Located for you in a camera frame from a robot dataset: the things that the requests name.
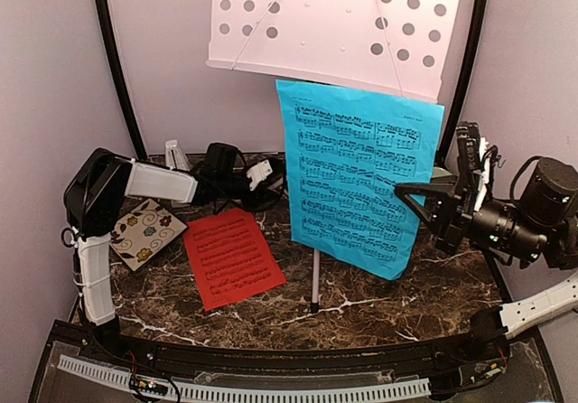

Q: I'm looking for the black frame post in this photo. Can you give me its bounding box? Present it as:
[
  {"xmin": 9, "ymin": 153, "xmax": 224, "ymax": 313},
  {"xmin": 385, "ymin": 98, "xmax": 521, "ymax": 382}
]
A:
[
  {"xmin": 94, "ymin": 0, "xmax": 148, "ymax": 160},
  {"xmin": 435, "ymin": 0, "xmax": 488, "ymax": 168}
]

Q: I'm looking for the floral square plate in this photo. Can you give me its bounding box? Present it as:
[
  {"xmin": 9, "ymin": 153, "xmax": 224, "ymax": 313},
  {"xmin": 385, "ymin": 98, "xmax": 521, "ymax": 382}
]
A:
[{"xmin": 111, "ymin": 199, "xmax": 188, "ymax": 272}]

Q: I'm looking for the white music stand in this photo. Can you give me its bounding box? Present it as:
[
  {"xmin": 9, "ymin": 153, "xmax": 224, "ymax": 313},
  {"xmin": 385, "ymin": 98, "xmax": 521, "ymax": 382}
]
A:
[{"xmin": 205, "ymin": 0, "xmax": 466, "ymax": 314}]

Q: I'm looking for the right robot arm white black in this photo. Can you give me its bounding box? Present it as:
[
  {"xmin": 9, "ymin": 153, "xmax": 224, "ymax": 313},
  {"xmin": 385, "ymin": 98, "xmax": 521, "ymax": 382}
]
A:
[{"xmin": 395, "ymin": 156, "xmax": 577, "ymax": 361}]

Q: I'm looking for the black front rail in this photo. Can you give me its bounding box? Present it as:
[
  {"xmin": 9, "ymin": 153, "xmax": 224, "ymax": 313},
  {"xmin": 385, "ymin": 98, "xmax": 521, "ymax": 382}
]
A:
[{"xmin": 76, "ymin": 305, "xmax": 511, "ymax": 380}]

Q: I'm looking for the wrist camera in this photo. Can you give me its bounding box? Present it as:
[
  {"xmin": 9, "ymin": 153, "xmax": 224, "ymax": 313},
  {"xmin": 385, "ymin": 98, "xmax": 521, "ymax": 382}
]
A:
[
  {"xmin": 455, "ymin": 121, "xmax": 500, "ymax": 199},
  {"xmin": 246, "ymin": 157, "xmax": 284, "ymax": 192}
]

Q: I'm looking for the white metronome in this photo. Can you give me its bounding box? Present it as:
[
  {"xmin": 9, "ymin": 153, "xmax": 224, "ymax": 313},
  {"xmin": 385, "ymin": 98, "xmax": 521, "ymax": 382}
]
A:
[{"xmin": 165, "ymin": 140, "xmax": 191, "ymax": 172}]

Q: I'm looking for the right black frame post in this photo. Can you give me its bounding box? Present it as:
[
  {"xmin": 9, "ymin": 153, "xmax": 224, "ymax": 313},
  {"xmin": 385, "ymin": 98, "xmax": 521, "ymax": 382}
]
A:
[{"xmin": 435, "ymin": 0, "xmax": 488, "ymax": 168}]

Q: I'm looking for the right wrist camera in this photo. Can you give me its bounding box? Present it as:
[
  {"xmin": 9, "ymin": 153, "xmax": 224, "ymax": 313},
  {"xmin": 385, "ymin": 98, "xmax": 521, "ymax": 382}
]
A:
[{"xmin": 455, "ymin": 121, "xmax": 500, "ymax": 199}]

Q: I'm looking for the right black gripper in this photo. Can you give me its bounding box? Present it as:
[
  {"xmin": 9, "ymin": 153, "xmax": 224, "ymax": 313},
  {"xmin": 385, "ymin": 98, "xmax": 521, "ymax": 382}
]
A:
[{"xmin": 396, "ymin": 170, "xmax": 550, "ymax": 263}]

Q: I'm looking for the red sheet music page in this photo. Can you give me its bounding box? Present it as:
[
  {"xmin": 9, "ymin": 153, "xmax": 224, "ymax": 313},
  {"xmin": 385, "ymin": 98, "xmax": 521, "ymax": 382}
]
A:
[{"xmin": 183, "ymin": 209, "xmax": 286, "ymax": 312}]

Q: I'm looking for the grey cable duct strip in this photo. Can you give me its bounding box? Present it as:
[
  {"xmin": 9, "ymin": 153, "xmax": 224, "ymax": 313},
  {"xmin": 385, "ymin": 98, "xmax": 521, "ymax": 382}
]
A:
[{"xmin": 57, "ymin": 355, "xmax": 431, "ymax": 402}]

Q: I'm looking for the left black frame post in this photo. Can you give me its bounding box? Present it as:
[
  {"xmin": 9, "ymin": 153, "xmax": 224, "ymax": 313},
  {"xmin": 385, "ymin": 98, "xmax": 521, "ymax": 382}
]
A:
[{"xmin": 94, "ymin": 0, "xmax": 148, "ymax": 160}]

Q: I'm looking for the blue sheet music page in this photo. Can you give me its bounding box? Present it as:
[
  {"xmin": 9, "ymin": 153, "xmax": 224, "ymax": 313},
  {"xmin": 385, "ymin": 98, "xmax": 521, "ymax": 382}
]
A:
[{"xmin": 276, "ymin": 80, "xmax": 444, "ymax": 280}]

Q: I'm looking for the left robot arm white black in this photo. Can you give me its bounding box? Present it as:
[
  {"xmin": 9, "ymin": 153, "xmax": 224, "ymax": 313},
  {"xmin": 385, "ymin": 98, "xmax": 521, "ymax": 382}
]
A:
[{"xmin": 63, "ymin": 143, "xmax": 287, "ymax": 363}]

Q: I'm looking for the pale green bowl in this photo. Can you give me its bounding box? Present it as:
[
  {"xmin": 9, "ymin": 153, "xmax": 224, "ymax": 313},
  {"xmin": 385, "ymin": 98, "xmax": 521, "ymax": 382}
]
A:
[{"xmin": 431, "ymin": 166, "xmax": 456, "ymax": 183}]

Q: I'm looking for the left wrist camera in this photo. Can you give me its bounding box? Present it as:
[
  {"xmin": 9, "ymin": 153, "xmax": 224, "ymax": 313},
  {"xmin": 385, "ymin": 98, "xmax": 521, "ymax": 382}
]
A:
[{"xmin": 246, "ymin": 157, "xmax": 284, "ymax": 192}]

